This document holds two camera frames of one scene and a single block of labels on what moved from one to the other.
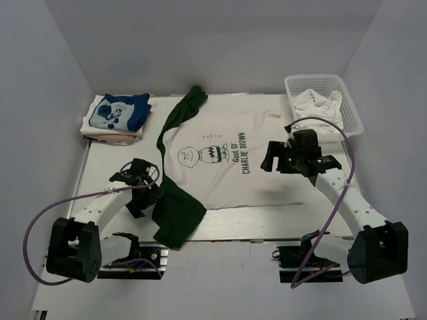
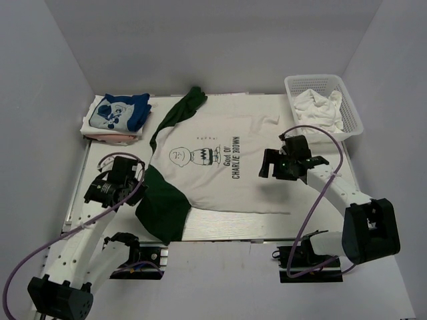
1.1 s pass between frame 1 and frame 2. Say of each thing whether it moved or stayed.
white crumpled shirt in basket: stayed
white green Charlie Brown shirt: moved
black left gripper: moved
